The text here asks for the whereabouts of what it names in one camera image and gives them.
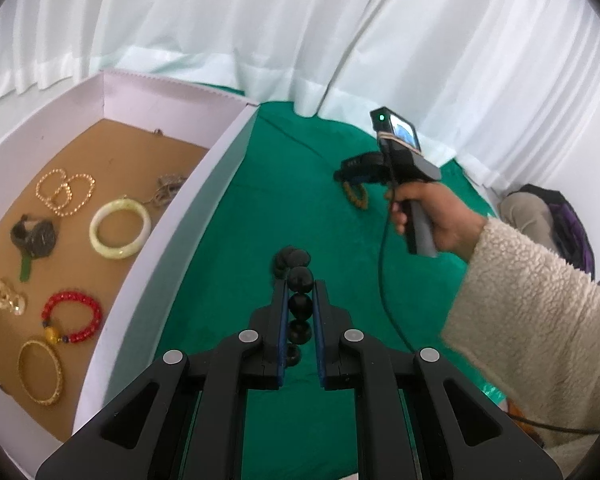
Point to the white curtain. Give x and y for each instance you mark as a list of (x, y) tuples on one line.
[(507, 88)]

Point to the gripper mounted camera screen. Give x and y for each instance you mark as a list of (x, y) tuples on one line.
[(391, 126)]

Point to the gold bangle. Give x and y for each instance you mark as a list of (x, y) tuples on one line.
[(40, 373)]

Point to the pale jade bangle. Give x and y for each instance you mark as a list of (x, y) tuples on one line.
[(120, 229)]

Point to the bag pile beige purple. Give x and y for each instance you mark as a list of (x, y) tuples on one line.
[(547, 218)]

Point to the dark pendant green tassel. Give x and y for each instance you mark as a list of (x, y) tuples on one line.
[(35, 239)]

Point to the white cardboard box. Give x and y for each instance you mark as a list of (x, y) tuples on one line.
[(65, 152)]

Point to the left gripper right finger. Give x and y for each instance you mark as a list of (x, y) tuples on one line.
[(417, 415)]

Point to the green velvet cloth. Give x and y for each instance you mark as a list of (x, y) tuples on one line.
[(284, 195)]

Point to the person's right hand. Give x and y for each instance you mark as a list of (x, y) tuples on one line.
[(435, 214)]

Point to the gold ring earrings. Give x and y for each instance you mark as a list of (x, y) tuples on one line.
[(11, 301)]

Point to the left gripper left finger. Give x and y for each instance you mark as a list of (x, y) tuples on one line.
[(183, 417)]

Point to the cream fleece right sleeve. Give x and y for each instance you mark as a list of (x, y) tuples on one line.
[(527, 320)]

